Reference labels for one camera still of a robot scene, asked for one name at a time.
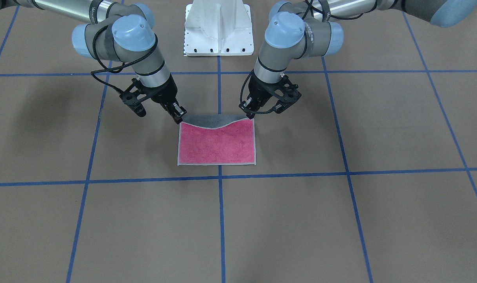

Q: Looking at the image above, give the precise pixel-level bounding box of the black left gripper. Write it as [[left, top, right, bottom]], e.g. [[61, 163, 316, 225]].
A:
[[240, 72, 274, 119]]

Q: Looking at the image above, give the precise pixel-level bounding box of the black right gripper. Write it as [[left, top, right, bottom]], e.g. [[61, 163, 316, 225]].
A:
[[140, 77, 184, 124]]

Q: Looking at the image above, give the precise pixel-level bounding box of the pink towel with grey back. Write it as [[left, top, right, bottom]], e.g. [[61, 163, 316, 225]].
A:
[[177, 114, 257, 165]]

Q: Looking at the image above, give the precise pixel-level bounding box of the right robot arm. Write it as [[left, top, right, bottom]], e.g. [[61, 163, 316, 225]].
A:
[[0, 0, 187, 124]]

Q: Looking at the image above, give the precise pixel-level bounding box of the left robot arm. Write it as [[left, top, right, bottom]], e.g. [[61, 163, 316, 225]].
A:
[[239, 0, 477, 119]]

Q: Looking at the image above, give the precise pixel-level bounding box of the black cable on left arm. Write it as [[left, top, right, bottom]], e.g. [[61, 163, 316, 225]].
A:
[[239, 71, 286, 115]]

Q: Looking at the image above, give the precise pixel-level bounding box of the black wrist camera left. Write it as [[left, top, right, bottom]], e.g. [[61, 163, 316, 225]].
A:
[[271, 75, 301, 114]]

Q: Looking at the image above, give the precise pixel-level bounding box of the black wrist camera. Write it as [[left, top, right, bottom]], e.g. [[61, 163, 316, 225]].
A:
[[119, 79, 148, 118], [271, 75, 301, 114]]

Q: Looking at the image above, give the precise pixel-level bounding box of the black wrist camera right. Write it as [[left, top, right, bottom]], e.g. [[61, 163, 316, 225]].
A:
[[119, 79, 148, 118]]

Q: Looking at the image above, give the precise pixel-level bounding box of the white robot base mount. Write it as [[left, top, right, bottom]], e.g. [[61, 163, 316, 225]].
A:
[[183, 0, 254, 56]]

